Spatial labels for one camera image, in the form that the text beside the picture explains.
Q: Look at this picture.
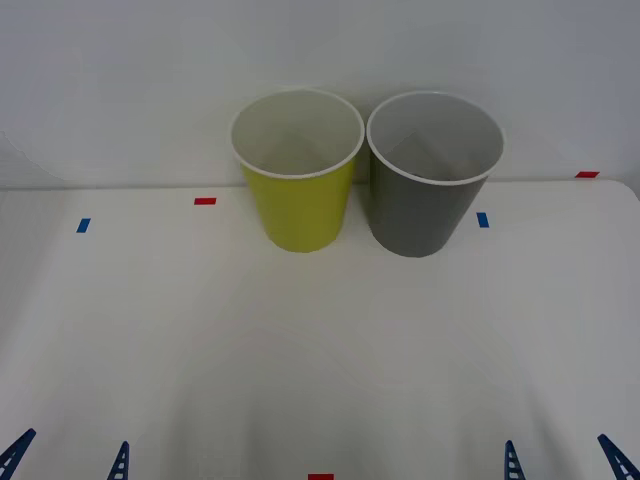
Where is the grey plastic bin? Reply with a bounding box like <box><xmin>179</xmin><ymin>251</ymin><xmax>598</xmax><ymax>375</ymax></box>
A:
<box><xmin>366</xmin><ymin>90</ymin><xmax>506</xmax><ymax>259</ymax></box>

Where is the yellow-green plastic bin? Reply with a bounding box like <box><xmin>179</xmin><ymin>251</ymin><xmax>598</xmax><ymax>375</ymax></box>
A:
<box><xmin>229</xmin><ymin>88</ymin><xmax>366</xmax><ymax>254</ymax></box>

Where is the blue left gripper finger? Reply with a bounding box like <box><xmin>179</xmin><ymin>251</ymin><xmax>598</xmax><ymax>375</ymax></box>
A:
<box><xmin>0</xmin><ymin>427</ymin><xmax>38</xmax><ymax>480</ymax></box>
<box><xmin>105</xmin><ymin>440</ymin><xmax>131</xmax><ymax>480</ymax></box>

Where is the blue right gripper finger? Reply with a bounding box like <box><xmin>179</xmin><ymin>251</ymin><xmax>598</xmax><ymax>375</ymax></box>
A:
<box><xmin>503</xmin><ymin>439</ymin><xmax>527</xmax><ymax>480</ymax></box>
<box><xmin>596</xmin><ymin>433</ymin><xmax>640</xmax><ymax>480</ymax></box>

